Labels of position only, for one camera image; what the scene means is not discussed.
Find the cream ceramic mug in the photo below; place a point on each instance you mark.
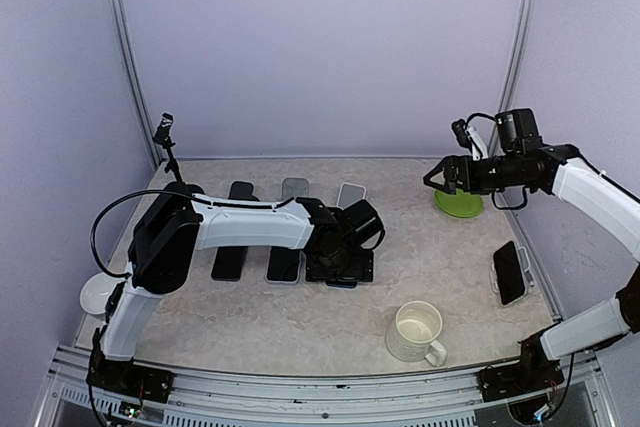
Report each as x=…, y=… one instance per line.
x=413, y=334

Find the left aluminium corner post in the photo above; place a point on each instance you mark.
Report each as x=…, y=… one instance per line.
x=132, y=79

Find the round dark wooden stand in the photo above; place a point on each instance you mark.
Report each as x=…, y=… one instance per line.
x=293, y=187

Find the black folding phone stand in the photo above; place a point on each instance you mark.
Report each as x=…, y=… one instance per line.
x=241, y=190

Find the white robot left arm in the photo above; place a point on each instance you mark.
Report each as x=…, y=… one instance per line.
x=337, y=246

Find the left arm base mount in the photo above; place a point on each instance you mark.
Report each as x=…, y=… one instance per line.
x=132, y=380

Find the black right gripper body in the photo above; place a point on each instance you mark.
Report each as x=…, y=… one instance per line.
x=475, y=180

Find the aluminium front rail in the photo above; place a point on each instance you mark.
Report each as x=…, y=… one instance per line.
x=441, y=397

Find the white bowl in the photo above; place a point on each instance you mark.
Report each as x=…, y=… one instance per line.
x=95, y=293

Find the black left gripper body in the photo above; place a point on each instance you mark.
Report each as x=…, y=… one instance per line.
x=341, y=265

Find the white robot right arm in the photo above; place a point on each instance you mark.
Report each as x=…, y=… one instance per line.
x=562, y=172

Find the silver folding phone stand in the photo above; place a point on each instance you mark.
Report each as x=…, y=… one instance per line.
x=350, y=194

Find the blue phone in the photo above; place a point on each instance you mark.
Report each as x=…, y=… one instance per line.
x=341, y=284

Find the right aluminium corner post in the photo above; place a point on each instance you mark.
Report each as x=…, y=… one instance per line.
x=517, y=54

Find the black pole phone stand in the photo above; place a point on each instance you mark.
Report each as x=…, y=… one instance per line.
x=163, y=139

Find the green plate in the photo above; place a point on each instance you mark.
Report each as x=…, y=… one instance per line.
x=461, y=205

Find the purple-cased phone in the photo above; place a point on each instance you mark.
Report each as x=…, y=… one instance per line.
x=283, y=266

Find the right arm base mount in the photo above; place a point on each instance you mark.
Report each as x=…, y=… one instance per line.
x=512, y=380

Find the aluminium corner post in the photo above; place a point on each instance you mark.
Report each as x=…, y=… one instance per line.
x=132, y=79
x=517, y=54

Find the clear acrylic phone stand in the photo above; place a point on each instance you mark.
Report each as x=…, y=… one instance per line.
x=525, y=264

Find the black phone dark case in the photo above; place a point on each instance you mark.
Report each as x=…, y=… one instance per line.
x=228, y=263

